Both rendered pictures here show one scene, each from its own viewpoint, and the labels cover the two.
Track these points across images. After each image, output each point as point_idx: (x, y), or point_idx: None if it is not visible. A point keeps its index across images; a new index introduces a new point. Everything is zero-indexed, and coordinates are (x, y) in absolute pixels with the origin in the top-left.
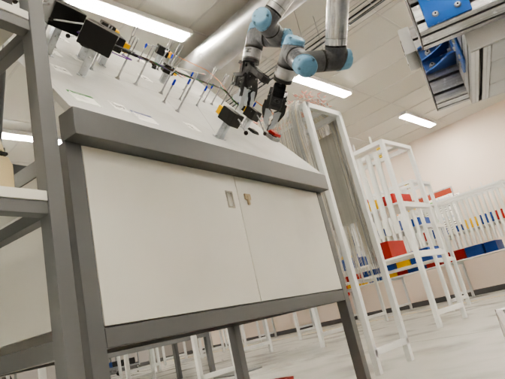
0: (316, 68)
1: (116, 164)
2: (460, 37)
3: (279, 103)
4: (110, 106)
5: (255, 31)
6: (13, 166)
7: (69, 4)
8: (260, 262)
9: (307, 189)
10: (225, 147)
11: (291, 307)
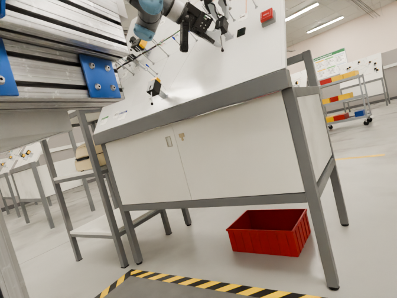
0: (143, 33)
1: (115, 146)
2: None
3: (180, 48)
4: (111, 118)
5: None
6: None
7: None
8: (192, 177)
9: (259, 96)
10: (152, 115)
11: (219, 204)
